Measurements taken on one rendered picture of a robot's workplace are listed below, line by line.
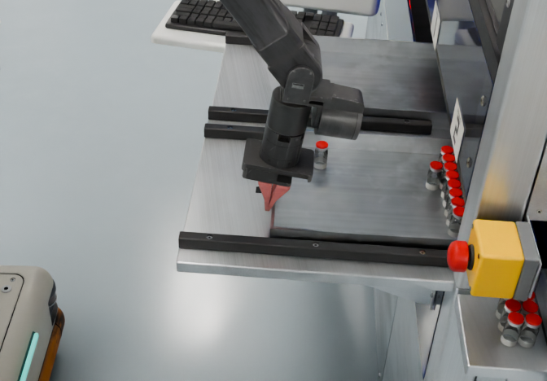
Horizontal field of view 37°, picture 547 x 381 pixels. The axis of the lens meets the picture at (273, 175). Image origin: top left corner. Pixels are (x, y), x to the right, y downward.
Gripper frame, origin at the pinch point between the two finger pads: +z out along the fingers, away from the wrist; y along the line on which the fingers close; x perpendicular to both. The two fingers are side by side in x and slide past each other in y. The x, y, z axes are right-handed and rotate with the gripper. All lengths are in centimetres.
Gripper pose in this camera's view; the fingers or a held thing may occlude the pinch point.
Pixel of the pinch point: (268, 204)
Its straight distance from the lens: 123.2
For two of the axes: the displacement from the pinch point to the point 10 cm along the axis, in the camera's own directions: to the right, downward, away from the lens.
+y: 9.8, 1.8, 0.5
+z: -1.8, 7.8, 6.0
